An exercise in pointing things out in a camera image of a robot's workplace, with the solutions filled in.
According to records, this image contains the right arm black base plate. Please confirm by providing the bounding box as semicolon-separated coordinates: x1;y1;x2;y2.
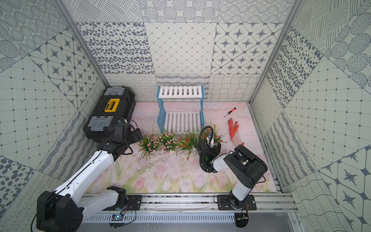
215;194;257;211

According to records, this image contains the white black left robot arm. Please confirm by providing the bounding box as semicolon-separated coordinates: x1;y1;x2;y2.
31;119;143;232

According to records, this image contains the pink flower potted plant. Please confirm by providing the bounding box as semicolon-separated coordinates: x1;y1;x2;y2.
139;133;160;160
159;129;178;153

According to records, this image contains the black yellow toolbox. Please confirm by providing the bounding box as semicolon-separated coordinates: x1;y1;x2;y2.
83;86;136;144

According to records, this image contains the blue white two-tier rack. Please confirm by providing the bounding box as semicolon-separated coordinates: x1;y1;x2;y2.
157;85;205;133

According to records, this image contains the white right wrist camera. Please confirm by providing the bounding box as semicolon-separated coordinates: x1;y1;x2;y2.
206;133;214;148

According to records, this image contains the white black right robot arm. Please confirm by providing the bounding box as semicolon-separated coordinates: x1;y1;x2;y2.
195;141;268;209

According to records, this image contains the aluminium mounting rail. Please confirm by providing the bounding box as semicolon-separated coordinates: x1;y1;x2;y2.
57;192;299;215

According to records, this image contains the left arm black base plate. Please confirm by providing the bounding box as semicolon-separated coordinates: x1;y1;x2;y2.
113;195;143;211

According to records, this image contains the red flower potted plant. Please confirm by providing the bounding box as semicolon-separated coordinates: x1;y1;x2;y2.
176;131;199;160
201;124;225;145

